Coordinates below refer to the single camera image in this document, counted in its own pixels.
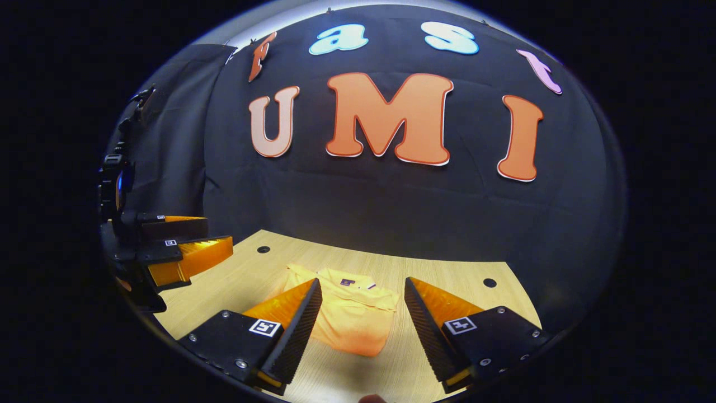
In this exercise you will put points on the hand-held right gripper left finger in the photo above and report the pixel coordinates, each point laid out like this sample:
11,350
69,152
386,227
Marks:
293,341

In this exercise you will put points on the black backdrop cloth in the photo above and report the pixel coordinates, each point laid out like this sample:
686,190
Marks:
391,207

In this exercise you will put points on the orange T-shirt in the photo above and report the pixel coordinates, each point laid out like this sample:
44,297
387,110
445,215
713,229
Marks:
352,319

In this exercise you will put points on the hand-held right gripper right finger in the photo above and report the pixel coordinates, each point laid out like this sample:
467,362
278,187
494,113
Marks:
430,336

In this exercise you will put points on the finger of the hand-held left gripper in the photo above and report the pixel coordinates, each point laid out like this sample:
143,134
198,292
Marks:
179,228
159,254

